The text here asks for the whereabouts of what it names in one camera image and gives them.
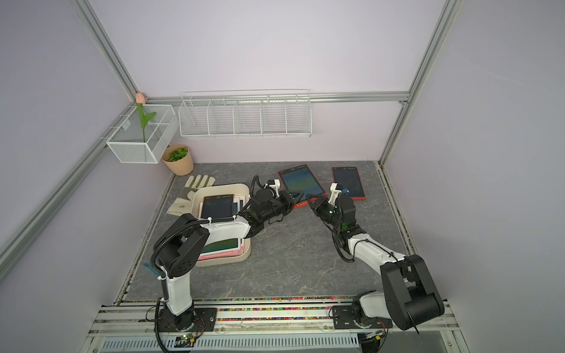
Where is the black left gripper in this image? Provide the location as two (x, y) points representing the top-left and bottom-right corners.
(262, 191), (305, 223)

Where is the large red writing tablet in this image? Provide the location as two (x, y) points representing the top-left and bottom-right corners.
(278, 164), (328, 208)

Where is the cream plastic storage tray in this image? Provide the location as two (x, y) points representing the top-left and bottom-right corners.
(191, 183), (251, 268)

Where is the small red writing tablet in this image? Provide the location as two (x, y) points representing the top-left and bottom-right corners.
(332, 166), (366, 200)

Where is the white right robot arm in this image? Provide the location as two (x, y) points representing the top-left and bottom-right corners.
(308, 194), (445, 330)

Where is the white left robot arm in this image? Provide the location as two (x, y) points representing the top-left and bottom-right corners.
(150, 186), (295, 332)

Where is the white writing tablet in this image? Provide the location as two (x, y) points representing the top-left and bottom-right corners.
(198, 194), (249, 259)

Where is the pink writing tablet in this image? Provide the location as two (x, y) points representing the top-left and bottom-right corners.
(196, 198), (247, 261)

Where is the beige work glove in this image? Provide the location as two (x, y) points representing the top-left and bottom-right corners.
(166, 174), (216, 217)

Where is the potted green plant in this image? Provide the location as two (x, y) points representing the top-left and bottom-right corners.
(162, 144), (194, 177)

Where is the artificial pink tulip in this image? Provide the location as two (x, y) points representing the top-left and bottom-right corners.
(135, 93), (156, 142)

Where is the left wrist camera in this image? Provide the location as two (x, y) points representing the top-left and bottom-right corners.
(264, 179), (280, 198)

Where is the black frame writing tablet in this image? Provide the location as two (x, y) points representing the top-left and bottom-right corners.
(200, 194), (234, 219)

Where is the white wire wall shelf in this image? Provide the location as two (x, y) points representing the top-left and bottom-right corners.
(179, 89), (313, 138)

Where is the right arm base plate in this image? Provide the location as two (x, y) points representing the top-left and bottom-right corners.
(328, 303), (393, 329)

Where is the yellow blue handled tool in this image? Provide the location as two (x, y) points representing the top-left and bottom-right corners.
(143, 263), (160, 278)

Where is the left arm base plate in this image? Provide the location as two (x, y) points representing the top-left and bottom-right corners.
(156, 307), (218, 333)

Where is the white mesh wall box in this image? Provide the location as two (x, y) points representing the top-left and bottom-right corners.
(106, 104), (180, 164)

